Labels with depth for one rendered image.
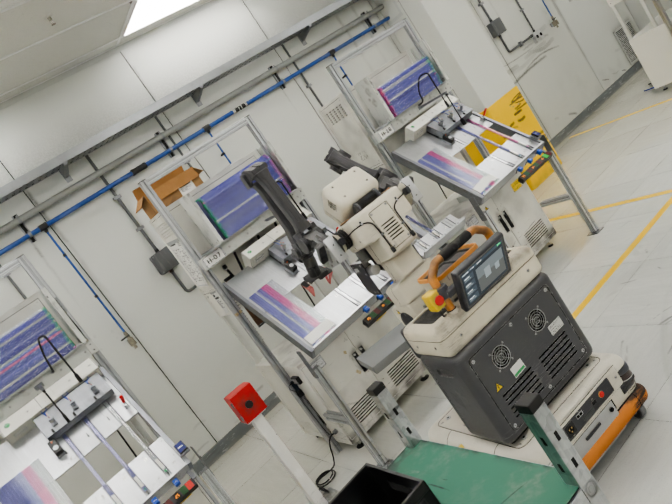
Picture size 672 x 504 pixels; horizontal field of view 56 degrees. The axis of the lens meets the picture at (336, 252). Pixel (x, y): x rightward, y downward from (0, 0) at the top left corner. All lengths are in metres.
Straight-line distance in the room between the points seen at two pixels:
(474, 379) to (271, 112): 3.76
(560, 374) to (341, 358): 1.45
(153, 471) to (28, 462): 0.57
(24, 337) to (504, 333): 2.17
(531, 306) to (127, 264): 3.26
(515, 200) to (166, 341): 2.74
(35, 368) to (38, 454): 0.39
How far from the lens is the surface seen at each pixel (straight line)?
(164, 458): 3.02
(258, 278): 3.52
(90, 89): 5.20
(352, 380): 3.61
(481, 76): 6.27
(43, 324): 3.30
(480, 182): 3.98
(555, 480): 1.06
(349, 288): 3.38
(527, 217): 4.56
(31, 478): 3.19
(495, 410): 2.33
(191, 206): 3.51
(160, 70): 5.37
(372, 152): 4.33
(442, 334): 2.18
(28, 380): 3.29
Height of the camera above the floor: 1.57
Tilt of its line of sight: 10 degrees down
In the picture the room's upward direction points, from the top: 34 degrees counter-clockwise
